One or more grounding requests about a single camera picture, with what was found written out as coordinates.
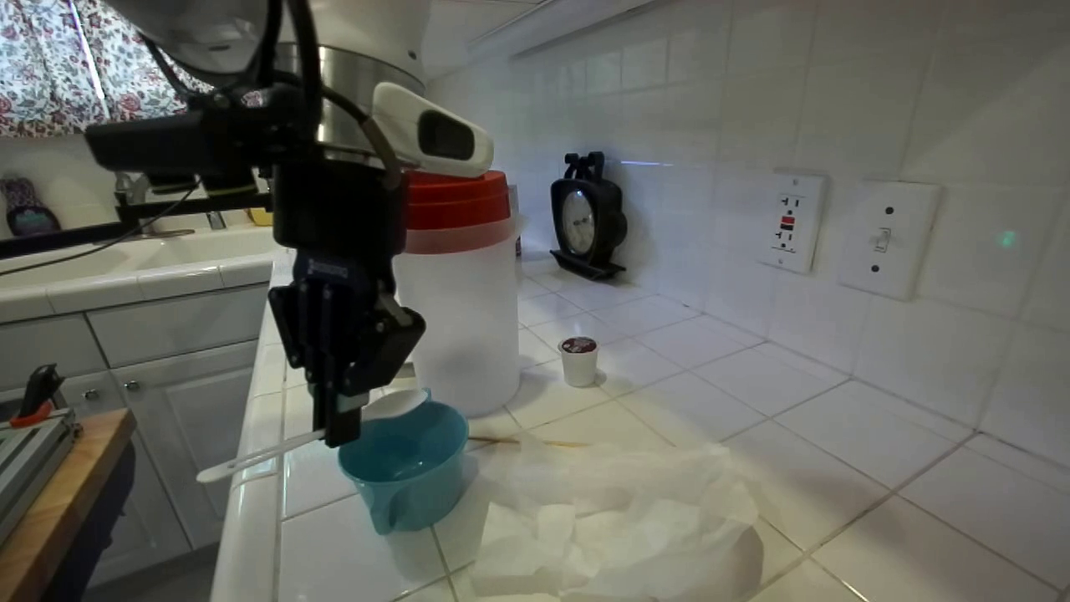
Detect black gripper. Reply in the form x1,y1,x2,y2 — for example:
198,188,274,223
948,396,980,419
269,158,426,450

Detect white plastic spoon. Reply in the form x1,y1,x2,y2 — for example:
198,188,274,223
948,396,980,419
194,385,434,487

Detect blue plastic bowl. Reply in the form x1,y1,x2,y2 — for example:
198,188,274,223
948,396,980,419
337,402,476,536

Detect clear pitcher with red lid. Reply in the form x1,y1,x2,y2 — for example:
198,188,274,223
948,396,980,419
396,171,520,416

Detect white cabinet drawers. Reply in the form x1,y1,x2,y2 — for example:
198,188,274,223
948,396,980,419
0,286,266,586

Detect small white coffee pod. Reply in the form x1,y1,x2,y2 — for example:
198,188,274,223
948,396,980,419
558,334,600,388

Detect chrome kitchen faucet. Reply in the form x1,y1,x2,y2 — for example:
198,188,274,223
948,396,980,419
114,171,194,236

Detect wooden cart top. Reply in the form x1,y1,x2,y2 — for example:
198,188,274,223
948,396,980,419
0,413,135,602

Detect floral window curtain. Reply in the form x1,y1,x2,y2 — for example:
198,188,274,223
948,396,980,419
0,0,185,139

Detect white power outlet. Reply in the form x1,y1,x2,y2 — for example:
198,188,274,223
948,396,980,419
766,171,826,276

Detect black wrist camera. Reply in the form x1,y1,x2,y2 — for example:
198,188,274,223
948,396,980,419
88,94,309,178

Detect black rail bar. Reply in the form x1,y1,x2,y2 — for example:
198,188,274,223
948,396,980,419
0,193,271,257

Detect white light switch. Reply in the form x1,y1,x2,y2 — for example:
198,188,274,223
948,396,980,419
840,181,941,300

